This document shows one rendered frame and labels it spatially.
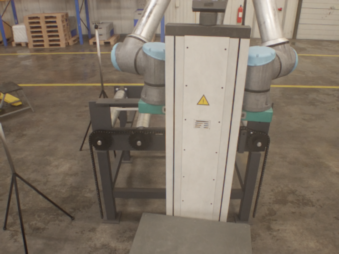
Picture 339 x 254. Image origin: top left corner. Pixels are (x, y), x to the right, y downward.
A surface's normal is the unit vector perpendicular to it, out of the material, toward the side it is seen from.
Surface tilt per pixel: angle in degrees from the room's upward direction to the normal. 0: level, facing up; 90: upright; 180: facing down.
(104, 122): 90
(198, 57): 90
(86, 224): 0
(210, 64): 90
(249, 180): 90
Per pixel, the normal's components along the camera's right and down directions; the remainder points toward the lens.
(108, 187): -0.02, 0.47
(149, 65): -0.55, 0.39
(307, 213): 0.00, -0.88
